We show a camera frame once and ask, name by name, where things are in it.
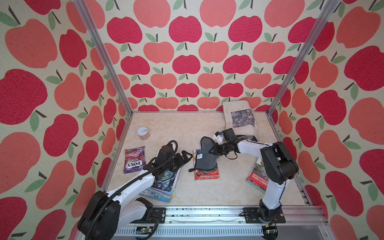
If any cream printed canvas bag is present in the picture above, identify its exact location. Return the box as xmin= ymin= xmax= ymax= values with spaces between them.
xmin=223 ymin=100 xmax=259 ymax=141

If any purple candy bag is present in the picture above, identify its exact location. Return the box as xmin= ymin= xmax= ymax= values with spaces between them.
xmin=124 ymin=146 xmax=146 ymax=174

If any grey green microfibre cloth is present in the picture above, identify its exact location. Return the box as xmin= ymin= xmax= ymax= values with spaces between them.
xmin=189 ymin=137 xmax=219 ymax=172

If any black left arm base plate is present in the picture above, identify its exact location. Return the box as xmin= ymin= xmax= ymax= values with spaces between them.
xmin=150 ymin=207 xmax=167 ymax=224

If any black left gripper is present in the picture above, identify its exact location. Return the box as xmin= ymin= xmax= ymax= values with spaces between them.
xmin=164 ymin=150 xmax=194 ymax=172

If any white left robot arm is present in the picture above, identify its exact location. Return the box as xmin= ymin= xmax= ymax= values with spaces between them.
xmin=77 ymin=141 xmax=193 ymax=240

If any red green cover book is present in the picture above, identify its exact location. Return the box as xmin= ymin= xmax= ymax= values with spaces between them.
xmin=246 ymin=158 xmax=269 ymax=194

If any clear tape roll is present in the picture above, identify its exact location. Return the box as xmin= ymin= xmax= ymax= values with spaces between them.
xmin=137 ymin=127 xmax=150 ymax=141

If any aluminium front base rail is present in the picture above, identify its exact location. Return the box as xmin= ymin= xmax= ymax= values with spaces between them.
xmin=74 ymin=205 xmax=331 ymax=240

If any left rear aluminium corner post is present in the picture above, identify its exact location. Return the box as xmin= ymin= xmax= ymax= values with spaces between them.
xmin=74 ymin=1 xmax=133 ymax=117

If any right rear aluminium corner post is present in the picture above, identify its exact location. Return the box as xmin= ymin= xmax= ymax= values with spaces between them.
xmin=267 ymin=0 xmax=339 ymax=118

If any white book with blue vortex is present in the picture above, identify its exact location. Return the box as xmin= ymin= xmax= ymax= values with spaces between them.
xmin=147 ymin=170 xmax=180 ymax=197

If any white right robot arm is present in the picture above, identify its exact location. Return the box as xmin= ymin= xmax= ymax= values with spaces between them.
xmin=210 ymin=140 xmax=299 ymax=223

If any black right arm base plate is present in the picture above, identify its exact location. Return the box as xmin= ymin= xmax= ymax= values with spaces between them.
xmin=239 ymin=207 xmax=286 ymax=224

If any blue robot sunflower magazine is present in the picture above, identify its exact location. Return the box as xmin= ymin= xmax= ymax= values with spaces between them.
xmin=139 ymin=188 xmax=176 ymax=203

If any red black manga book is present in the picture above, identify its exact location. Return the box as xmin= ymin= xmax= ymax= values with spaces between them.
xmin=194 ymin=165 xmax=220 ymax=181

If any aluminium corner post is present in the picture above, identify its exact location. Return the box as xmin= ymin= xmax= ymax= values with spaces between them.
xmin=267 ymin=0 xmax=339 ymax=118
xmin=74 ymin=1 xmax=133 ymax=117

